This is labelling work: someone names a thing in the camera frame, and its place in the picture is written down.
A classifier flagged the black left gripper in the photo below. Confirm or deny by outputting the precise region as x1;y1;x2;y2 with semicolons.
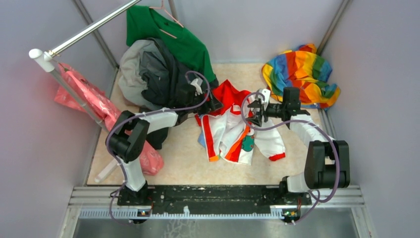
186;88;223;115

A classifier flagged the red white cartoon jacket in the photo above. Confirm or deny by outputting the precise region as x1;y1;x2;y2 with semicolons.
195;80;286;165

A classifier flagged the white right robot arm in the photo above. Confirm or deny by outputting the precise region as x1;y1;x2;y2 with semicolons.
241;87;351;204

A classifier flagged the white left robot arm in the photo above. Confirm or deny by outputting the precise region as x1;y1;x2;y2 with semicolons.
105;85;223;205

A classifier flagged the dark grey jacket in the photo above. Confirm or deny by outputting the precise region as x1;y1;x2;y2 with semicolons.
118;38;214;150

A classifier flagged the rainbow striped garment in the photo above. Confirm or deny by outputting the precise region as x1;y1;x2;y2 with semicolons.
261;44;341;110

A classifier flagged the green t-shirt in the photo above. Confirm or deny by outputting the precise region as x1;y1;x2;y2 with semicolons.
126;5;218;86

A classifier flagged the pink clothes hanger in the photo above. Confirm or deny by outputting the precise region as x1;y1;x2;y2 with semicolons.
149;0;184;28

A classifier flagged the pink patterned garment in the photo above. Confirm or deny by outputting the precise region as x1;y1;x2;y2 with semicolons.
58;63;164;176

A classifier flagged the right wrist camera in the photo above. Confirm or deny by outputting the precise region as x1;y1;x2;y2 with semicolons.
257;88;271;106

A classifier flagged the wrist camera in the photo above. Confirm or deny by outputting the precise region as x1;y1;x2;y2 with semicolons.
190;78;203;96
257;88;271;106

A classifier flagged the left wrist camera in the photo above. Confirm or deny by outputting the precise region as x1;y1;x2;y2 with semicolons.
190;78;203;96

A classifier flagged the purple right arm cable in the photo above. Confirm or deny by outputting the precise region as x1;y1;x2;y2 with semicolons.
240;92;341;225

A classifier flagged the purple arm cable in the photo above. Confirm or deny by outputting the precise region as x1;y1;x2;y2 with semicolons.
240;92;341;225
105;70;211;227

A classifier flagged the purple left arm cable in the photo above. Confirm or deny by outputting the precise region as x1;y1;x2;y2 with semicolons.
105;70;211;227

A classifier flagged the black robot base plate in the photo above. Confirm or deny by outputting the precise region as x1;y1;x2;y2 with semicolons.
117;185;312;215

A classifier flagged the aluminium frame rail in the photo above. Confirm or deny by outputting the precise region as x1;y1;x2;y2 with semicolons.
59;185;377;238

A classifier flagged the silver clothes rail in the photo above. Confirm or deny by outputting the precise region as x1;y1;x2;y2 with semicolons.
29;0;139;130

